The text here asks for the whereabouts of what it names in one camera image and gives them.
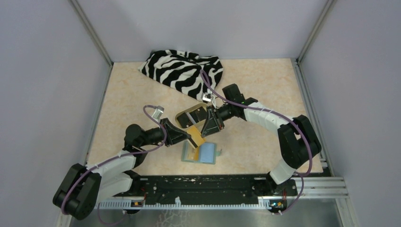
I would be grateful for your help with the aluminium front rail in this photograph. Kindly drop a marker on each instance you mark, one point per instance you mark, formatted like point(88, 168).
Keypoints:
point(309, 188)

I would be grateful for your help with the dark VIP card upper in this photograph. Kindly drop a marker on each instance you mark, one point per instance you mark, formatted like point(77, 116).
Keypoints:
point(198, 115)

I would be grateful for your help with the beige oval tray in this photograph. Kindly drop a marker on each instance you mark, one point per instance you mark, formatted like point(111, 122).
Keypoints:
point(184, 120)

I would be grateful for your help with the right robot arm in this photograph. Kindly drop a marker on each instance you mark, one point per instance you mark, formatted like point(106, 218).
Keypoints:
point(297, 139)

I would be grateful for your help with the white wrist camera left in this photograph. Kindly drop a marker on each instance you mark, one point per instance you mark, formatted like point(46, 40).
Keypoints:
point(159, 110)

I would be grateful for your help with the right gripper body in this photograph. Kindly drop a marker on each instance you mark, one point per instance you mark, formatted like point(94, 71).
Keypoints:
point(226, 111)

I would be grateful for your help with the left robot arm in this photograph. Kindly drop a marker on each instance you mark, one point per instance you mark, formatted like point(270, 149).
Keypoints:
point(100, 178)

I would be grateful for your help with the green card holder wallet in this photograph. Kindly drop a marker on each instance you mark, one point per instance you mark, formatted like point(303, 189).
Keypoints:
point(208, 153)

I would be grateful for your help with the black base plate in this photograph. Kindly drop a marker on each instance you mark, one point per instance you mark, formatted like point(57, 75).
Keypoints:
point(207, 189)

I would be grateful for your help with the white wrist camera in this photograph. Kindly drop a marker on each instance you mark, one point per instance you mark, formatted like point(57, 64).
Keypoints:
point(159, 110)
point(208, 97)

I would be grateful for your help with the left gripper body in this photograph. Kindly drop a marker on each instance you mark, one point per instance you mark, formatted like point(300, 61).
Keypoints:
point(153, 135)

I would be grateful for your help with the zebra striped cloth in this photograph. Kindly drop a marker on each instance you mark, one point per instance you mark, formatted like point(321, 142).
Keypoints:
point(182, 71)

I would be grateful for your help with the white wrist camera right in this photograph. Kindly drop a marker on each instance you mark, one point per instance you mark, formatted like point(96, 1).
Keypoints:
point(208, 97)

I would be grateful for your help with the yellow VIP card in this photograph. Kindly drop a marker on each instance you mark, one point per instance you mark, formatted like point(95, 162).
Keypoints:
point(193, 154)

